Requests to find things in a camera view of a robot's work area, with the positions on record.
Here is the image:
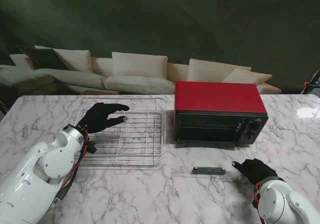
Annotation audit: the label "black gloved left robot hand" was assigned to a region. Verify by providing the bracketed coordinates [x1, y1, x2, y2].
[76, 102, 131, 134]

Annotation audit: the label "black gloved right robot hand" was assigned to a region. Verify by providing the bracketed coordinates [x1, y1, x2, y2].
[231, 158, 279, 186]

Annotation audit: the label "glass oven door black handle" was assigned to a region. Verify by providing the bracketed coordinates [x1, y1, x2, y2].
[176, 146, 248, 178]

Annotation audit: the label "red and black toaster oven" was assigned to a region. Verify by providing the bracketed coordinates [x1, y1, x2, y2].
[174, 81, 270, 149]

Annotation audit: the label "beige sectional sofa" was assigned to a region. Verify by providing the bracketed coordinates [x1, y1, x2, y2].
[0, 45, 283, 96]

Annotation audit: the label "beige sofa cushion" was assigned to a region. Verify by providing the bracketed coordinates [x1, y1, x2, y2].
[187, 58, 252, 83]
[111, 51, 169, 80]
[221, 67, 273, 84]
[34, 45, 91, 74]
[9, 53, 35, 70]

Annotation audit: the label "dark grey sofa cushion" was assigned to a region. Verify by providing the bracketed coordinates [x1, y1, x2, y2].
[16, 44, 72, 71]

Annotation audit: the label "black tripod with orange clamp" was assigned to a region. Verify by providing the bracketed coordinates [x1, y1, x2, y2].
[298, 69, 320, 95]

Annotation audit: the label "red black right arm cables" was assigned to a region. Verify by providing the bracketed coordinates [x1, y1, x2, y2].
[252, 181, 266, 221]

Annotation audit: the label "red black arm cables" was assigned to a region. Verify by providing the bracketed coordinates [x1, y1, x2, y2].
[54, 130, 91, 202]
[252, 181, 266, 221]

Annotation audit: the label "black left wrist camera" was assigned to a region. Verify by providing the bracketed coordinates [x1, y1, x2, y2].
[86, 138, 98, 155]

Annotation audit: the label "white wire dish rack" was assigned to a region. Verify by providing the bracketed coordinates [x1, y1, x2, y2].
[74, 97, 166, 166]

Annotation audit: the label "red black left arm cables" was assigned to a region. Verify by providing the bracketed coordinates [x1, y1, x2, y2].
[54, 130, 91, 202]

